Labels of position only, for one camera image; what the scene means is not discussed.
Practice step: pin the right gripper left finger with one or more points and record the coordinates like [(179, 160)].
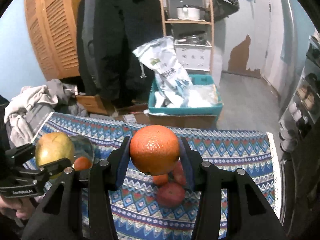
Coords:
[(105, 176)]

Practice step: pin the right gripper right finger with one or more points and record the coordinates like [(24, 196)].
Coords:
[(202, 176)]

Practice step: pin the red apple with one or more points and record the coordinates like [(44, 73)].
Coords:
[(170, 195), (178, 175)]

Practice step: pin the large front orange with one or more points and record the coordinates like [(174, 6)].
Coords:
[(82, 163)]

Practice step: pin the small top tangerine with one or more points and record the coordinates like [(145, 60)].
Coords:
[(160, 179)]

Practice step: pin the yellow pear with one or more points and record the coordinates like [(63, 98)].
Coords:
[(52, 147)]

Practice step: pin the person left hand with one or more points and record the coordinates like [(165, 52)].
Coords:
[(20, 208)]

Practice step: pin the dark glass bowl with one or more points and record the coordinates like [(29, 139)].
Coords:
[(83, 148)]

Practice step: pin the patterned blue tablecloth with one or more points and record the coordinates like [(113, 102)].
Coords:
[(231, 191)]

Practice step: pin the brown cardboard box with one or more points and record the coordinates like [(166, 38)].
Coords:
[(141, 115)]

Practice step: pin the wooden drawer box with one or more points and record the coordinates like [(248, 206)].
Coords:
[(92, 104)]

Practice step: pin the clear plastic bag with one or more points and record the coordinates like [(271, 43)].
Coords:
[(203, 96)]

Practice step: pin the pile of grey clothes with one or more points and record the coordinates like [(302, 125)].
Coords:
[(25, 113)]

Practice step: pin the white rice bag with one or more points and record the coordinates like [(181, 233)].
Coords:
[(172, 79)]

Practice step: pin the teal cardboard box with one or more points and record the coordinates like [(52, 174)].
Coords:
[(159, 105)]

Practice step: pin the white storage basket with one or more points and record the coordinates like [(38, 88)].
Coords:
[(194, 56)]

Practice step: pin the shoe rack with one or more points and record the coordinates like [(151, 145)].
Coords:
[(302, 112)]

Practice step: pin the wooden shelf rack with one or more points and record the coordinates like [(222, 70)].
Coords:
[(207, 18)]

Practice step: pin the black hanging coat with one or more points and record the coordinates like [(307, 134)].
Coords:
[(107, 33)]

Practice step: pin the wooden louvered wardrobe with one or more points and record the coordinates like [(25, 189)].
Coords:
[(52, 31)]

